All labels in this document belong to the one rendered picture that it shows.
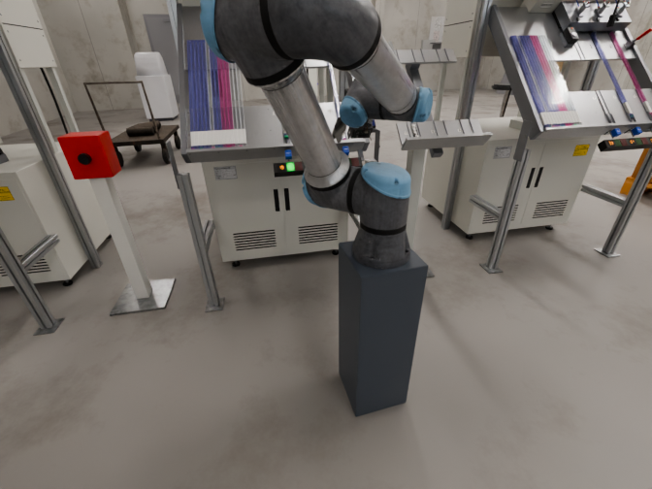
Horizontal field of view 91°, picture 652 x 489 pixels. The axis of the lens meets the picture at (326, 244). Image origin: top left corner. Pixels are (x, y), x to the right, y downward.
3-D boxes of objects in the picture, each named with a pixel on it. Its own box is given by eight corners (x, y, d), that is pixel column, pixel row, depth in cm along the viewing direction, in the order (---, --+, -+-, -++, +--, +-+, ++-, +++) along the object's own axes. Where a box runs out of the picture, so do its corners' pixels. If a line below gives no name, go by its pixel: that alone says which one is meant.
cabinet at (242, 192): (347, 257, 188) (349, 149, 157) (224, 272, 177) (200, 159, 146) (327, 212, 243) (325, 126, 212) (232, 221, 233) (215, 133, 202)
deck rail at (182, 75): (191, 163, 121) (186, 153, 115) (185, 163, 120) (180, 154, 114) (185, 16, 139) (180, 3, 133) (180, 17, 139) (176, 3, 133)
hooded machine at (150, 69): (177, 120, 662) (160, 50, 602) (146, 122, 649) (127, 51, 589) (179, 115, 719) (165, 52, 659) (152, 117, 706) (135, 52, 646)
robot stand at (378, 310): (406, 403, 107) (429, 265, 80) (355, 417, 103) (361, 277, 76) (383, 361, 122) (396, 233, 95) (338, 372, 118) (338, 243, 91)
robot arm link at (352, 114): (374, 108, 74) (390, 74, 78) (332, 106, 79) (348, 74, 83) (379, 132, 81) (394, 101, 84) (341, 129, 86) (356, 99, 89)
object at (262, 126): (362, 145, 128) (364, 140, 125) (189, 156, 118) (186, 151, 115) (354, 105, 133) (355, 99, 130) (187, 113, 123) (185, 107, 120)
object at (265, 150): (361, 151, 130) (365, 141, 123) (191, 163, 121) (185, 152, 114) (361, 148, 131) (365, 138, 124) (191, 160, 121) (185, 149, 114)
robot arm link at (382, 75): (356, -89, 34) (439, 85, 77) (275, -68, 39) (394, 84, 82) (336, 29, 36) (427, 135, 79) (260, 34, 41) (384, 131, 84)
